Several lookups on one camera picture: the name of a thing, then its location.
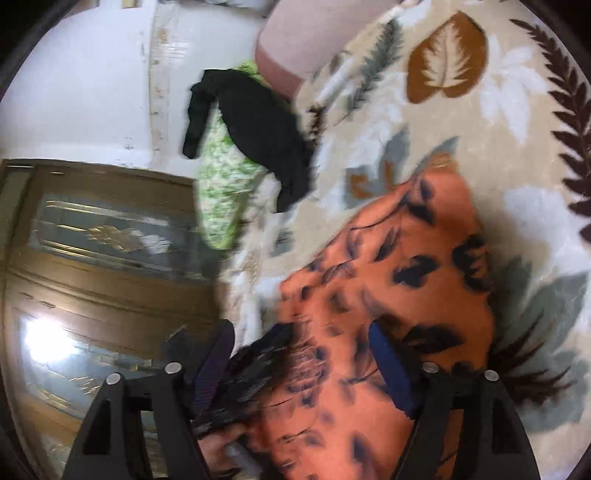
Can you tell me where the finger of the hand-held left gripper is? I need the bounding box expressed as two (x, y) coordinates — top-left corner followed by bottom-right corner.
(193, 322), (297, 437)

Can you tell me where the black garment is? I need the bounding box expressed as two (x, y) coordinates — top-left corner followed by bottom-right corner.
(182, 69), (315, 214)

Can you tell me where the wooden door with glass panels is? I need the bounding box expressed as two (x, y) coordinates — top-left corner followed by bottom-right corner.
(0, 159), (234, 480)

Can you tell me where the person's left hand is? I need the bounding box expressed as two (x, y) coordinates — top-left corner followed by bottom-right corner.
(202, 422), (262, 480)

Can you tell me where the orange black floral cloth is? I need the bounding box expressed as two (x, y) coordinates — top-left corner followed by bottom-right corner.
(245, 168), (498, 480)

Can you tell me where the green white patterned cloth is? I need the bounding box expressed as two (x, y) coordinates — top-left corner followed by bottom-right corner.
(196, 62), (278, 250)

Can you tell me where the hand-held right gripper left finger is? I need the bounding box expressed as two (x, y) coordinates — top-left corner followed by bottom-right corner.
(60, 320), (236, 480)

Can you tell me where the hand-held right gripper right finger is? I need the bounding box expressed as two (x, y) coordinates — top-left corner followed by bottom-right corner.
(368, 321), (541, 480)

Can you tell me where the beige leaf-printed blanket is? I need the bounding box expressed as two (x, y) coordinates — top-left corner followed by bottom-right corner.
(226, 0), (591, 480)

